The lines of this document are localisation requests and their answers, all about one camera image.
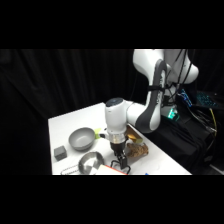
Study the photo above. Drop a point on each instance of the grey bowl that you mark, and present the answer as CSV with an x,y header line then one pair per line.
x,y
81,138

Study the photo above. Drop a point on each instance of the black curtain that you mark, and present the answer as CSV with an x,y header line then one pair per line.
x,y
50,83

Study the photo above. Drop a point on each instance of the small blue object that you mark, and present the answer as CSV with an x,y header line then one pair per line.
x,y
146,173

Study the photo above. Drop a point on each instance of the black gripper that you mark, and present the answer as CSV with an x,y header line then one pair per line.
x,y
118,148

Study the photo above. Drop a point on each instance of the black robot stand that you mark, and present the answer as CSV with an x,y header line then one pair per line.
x,y
186,143

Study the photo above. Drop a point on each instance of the teal lit device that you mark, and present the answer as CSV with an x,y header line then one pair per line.
x,y
204,99

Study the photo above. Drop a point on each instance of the white tablecloth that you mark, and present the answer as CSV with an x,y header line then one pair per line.
x,y
66,123

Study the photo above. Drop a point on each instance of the dark grey cube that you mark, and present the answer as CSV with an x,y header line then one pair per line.
x,y
60,153

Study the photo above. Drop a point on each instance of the small green light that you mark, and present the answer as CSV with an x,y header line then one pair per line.
x,y
172,114

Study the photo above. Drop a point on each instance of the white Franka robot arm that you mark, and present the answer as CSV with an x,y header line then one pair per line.
x,y
116,116

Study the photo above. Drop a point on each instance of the golden brown object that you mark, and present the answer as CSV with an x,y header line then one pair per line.
x,y
132,134

